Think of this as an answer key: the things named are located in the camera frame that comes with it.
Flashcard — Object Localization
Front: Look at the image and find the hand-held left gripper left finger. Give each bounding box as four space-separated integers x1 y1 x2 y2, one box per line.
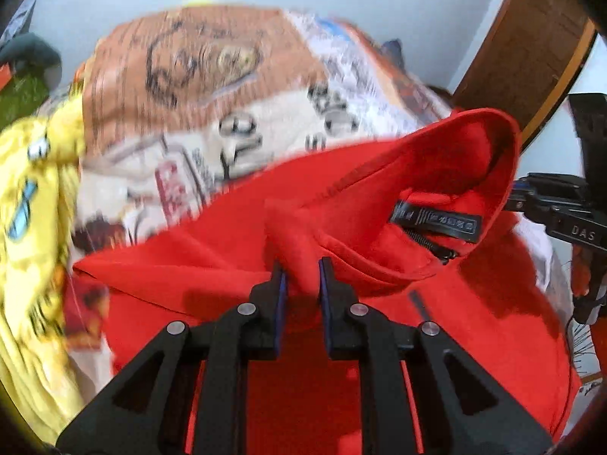
56 260 290 455

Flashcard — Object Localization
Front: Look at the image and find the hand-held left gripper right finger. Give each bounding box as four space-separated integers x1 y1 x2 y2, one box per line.
319 257 553 455

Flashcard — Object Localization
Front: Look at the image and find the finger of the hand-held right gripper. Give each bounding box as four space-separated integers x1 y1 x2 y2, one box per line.
503 173 591 223

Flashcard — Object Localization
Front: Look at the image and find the red zip jacket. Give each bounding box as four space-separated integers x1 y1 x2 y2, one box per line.
71 108 584 455

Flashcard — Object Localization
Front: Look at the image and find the brown wooden door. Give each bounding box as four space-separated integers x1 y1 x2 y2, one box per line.
450 0 598 140

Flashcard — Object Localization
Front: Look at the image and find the printed bed blanket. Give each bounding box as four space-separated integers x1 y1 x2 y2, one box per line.
28 5 603 389

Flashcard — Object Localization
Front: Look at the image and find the blue grey backpack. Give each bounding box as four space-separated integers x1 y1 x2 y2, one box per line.
379 38 407 65

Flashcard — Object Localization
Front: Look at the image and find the yellow printed cloth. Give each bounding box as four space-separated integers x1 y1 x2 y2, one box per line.
0 80 119 446

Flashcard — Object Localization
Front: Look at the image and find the green patterned cloth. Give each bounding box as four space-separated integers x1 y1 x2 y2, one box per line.
0 69 54 132

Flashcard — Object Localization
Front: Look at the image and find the dark grey pillow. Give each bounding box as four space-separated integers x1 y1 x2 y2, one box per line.
0 33 63 89

